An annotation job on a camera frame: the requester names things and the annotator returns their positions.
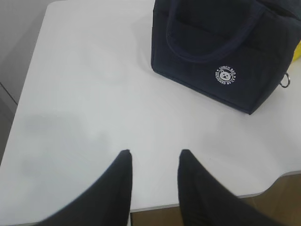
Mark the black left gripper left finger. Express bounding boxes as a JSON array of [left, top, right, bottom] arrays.
[[37, 150, 132, 226]]

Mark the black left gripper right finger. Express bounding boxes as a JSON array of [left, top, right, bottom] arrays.
[[179, 149, 280, 226]]

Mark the navy blue lunch bag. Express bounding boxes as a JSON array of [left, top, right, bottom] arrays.
[[151, 0, 301, 114]]

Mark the yellow toy pepper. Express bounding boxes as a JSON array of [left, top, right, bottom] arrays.
[[292, 42, 301, 62]]

